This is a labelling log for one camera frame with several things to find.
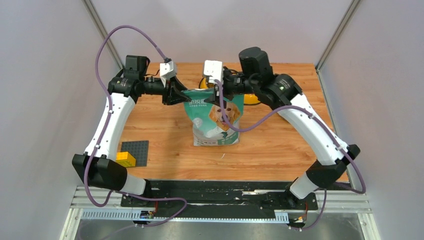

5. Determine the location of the green pet food bag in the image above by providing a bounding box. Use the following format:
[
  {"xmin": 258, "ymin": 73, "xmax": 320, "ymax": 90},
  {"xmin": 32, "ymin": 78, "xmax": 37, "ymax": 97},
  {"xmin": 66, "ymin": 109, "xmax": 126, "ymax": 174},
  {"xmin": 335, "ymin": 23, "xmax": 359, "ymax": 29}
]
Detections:
[{"xmin": 183, "ymin": 89, "xmax": 244, "ymax": 147}]

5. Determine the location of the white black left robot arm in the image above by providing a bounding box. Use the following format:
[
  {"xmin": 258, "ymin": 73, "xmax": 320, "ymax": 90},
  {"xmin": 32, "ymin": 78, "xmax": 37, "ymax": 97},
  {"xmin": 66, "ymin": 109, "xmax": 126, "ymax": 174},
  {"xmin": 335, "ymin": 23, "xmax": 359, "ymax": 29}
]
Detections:
[{"xmin": 72, "ymin": 55, "xmax": 191, "ymax": 207}]

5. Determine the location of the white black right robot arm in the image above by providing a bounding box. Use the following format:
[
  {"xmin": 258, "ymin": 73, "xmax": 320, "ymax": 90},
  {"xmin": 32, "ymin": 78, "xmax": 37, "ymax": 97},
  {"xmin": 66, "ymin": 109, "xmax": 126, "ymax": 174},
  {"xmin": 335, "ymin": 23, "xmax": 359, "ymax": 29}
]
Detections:
[{"xmin": 203, "ymin": 46, "xmax": 361, "ymax": 209}]

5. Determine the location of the yellow double pet bowl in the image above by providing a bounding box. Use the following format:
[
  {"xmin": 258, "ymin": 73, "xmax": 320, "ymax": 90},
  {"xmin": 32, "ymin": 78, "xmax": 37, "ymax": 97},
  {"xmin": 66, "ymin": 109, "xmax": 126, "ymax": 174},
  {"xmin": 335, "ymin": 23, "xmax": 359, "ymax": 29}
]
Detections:
[{"xmin": 198, "ymin": 66, "xmax": 261, "ymax": 106}]

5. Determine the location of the dark grey building plate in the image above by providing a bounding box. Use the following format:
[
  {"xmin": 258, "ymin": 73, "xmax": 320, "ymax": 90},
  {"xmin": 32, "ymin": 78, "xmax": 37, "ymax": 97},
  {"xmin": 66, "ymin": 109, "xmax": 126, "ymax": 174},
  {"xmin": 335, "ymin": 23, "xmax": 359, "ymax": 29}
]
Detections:
[{"xmin": 120, "ymin": 140, "xmax": 149, "ymax": 167}]

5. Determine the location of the yellow building brick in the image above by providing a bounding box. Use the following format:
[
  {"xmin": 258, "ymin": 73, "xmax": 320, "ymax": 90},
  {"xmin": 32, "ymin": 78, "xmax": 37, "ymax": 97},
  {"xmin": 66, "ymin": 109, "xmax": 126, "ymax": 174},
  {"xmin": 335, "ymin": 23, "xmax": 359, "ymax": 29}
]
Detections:
[{"xmin": 116, "ymin": 151, "xmax": 136, "ymax": 168}]

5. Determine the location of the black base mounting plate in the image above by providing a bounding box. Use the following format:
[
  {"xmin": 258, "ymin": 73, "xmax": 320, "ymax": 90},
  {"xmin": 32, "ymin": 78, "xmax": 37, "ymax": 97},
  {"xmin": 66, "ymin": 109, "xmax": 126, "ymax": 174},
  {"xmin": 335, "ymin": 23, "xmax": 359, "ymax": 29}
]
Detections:
[{"xmin": 119, "ymin": 180, "xmax": 319, "ymax": 219}]

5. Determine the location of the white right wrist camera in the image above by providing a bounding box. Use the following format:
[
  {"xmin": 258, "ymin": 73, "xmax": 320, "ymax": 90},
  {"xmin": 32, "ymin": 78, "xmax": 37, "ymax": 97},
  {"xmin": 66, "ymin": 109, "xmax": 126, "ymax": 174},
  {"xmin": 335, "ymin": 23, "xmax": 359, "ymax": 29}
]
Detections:
[{"xmin": 202, "ymin": 60, "xmax": 224, "ymax": 84}]

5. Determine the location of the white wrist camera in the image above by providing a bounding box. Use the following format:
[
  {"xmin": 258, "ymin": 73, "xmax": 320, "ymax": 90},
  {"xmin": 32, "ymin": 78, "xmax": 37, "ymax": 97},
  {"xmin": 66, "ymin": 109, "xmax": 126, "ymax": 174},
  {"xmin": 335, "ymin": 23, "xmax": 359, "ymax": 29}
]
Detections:
[
  {"xmin": 202, "ymin": 60, "xmax": 224, "ymax": 84},
  {"xmin": 159, "ymin": 60, "xmax": 177, "ymax": 82}
]

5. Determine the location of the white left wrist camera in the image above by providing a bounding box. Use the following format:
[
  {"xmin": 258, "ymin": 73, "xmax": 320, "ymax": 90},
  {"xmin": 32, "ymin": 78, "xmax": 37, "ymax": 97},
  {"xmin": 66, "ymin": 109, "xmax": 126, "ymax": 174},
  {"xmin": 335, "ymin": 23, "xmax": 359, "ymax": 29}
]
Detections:
[{"xmin": 159, "ymin": 60, "xmax": 177, "ymax": 82}]

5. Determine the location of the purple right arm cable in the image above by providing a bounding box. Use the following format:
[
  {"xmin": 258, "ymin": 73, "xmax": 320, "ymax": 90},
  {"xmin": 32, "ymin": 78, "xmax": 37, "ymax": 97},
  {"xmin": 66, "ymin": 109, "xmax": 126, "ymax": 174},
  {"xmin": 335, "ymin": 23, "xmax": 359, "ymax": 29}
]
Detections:
[{"xmin": 213, "ymin": 78, "xmax": 367, "ymax": 232}]

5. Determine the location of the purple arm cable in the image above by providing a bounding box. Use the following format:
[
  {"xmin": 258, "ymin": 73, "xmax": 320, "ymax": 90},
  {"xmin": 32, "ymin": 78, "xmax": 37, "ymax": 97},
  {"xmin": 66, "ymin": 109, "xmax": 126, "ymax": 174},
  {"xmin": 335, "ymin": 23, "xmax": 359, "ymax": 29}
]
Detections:
[
  {"xmin": 213, "ymin": 78, "xmax": 367, "ymax": 232},
  {"xmin": 82, "ymin": 24, "xmax": 189, "ymax": 228}
]

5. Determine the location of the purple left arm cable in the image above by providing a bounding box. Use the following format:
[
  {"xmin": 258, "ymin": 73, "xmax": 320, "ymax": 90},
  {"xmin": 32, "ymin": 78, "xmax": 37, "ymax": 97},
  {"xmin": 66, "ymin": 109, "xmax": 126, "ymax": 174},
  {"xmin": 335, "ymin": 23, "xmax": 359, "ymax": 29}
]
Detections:
[{"xmin": 82, "ymin": 24, "xmax": 189, "ymax": 228}]

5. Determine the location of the aluminium frame post left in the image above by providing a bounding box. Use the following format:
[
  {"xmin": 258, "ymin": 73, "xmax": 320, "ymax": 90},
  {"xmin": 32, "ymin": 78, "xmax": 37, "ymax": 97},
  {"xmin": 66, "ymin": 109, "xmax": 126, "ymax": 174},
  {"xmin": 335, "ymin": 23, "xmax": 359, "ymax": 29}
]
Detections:
[{"xmin": 82, "ymin": 0, "xmax": 124, "ymax": 69}]

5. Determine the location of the aluminium frame post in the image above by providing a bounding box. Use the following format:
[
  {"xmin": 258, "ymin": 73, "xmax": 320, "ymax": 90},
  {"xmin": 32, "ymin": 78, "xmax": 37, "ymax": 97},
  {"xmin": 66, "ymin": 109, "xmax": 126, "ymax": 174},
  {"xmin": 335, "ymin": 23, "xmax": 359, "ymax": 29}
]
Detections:
[
  {"xmin": 315, "ymin": 0, "xmax": 362, "ymax": 73},
  {"xmin": 82, "ymin": 0, "xmax": 124, "ymax": 69}
]

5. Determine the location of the aluminium frame post right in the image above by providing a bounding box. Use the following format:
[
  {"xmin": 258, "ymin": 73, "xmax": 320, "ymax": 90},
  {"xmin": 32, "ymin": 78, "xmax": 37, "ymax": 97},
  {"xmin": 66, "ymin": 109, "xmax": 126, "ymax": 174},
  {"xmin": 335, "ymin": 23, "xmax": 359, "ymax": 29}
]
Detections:
[{"xmin": 315, "ymin": 0, "xmax": 362, "ymax": 73}]

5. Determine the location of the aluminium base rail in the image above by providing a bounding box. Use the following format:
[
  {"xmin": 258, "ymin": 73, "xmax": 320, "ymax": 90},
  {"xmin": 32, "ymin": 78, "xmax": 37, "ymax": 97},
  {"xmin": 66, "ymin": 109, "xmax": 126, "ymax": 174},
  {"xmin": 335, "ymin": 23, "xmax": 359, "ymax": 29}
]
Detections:
[{"xmin": 60, "ymin": 186, "xmax": 381, "ymax": 240}]

